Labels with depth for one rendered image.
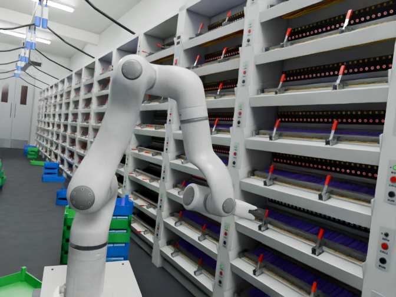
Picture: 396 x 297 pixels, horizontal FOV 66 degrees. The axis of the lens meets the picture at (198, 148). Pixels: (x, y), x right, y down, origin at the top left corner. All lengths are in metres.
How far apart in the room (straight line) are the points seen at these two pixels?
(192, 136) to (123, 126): 0.21
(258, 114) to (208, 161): 0.63
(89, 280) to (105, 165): 0.37
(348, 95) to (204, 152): 0.52
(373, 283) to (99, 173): 0.87
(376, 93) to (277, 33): 0.68
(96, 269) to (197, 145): 0.51
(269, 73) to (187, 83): 0.69
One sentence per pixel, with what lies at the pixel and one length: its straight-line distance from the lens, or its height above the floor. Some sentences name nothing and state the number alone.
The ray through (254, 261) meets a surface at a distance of 1.51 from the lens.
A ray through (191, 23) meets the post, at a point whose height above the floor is 1.63.
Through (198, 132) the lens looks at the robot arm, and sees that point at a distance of 0.92.
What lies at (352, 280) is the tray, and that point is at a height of 0.50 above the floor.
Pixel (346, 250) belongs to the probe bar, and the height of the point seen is 0.56.
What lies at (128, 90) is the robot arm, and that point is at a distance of 0.89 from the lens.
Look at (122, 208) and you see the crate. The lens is 1.82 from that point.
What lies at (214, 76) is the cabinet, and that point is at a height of 1.29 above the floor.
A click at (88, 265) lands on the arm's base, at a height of 0.45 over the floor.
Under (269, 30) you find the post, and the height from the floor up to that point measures 1.43.
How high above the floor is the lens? 0.88
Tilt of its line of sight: 2 degrees down
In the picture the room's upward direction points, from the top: 6 degrees clockwise
